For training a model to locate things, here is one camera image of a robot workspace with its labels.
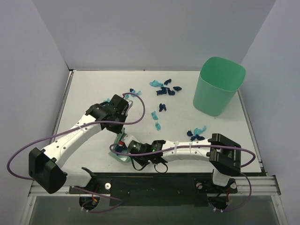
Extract green dustpan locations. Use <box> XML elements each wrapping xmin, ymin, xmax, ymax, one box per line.
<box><xmin>108</xmin><ymin>132</ymin><xmax>130</xmax><ymax>163</ymax></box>

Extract green hand brush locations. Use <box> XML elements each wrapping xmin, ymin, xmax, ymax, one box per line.
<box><xmin>115</xmin><ymin>131</ymin><xmax>126</xmax><ymax>143</ymax></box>

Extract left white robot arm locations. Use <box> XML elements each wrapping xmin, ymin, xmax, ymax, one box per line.
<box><xmin>29</xmin><ymin>95</ymin><xmax>133</xmax><ymax>194</ymax></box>

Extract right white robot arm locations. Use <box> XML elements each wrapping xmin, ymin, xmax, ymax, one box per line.
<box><xmin>124</xmin><ymin>133</ymin><xmax>241</xmax><ymax>192</ymax></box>

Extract dark blue scraps near left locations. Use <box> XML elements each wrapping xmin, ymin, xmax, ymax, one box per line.
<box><xmin>115</xmin><ymin>145</ymin><xmax>126</xmax><ymax>152</ymax></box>

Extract light blue scrap centre-left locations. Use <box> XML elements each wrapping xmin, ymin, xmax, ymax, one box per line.
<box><xmin>129</xmin><ymin>88</ymin><xmax>141</xmax><ymax>98</ymax></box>

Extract light blue scrap lower middle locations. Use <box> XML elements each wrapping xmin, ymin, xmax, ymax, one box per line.
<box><xmin>155</xmin><ymin>122</ymin><xmax>161</xmax><ymax>131</ymax></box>

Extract dark blue scrap centre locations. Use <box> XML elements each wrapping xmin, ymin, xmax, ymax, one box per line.
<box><xmin>159</xmin><ymin>103</ymin><xmax>166</xmax><ymax>112</ymax></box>

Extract light blue scrap top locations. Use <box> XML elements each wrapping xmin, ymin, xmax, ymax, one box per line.
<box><xmin>149</xmin><ymin>80</ymin><xmax>164</xmax><ymax>87</ymax></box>

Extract dark blue scrap cluster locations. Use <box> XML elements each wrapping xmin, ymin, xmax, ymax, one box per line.
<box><xmin>156</xmin><ymin>87</ymin><xmax>175</xmax><ymax>96</ymax></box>

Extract dark blue scrap top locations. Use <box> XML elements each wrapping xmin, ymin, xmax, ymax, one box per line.
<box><xmin>164</xmin><ymin>79</ymin><xmax>172</xmax><ymax>85</ymax></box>

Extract right mixed scrap pile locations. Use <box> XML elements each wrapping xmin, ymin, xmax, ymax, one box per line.
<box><xmin>187</xmin><ymin>126</ymin><xmax>207</xmax><ymax>141</ymax></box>

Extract dark blue scrap right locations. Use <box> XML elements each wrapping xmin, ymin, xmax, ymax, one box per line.
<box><xmin>173</xmin><ymin>86</ymin><xmax>182</xmax><ymax>91</ymax></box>

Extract green plastic waste bin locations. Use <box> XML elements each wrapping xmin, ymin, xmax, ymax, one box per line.
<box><xmin>193</xmin><ymin>57</ymin><xmax>246</xmax><ymax>116</ymax></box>

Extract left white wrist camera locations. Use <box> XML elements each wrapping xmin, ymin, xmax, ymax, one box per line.
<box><xmin>126</xmin><ymin>99</ymin><xmax>134</xmax><ymax>111</ymax></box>

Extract black mounting base plate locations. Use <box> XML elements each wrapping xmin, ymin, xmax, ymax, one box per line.
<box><xmin>69</xmin><ymin>173</ymin><xmax>238</xmax><ymax>210</ymax></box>

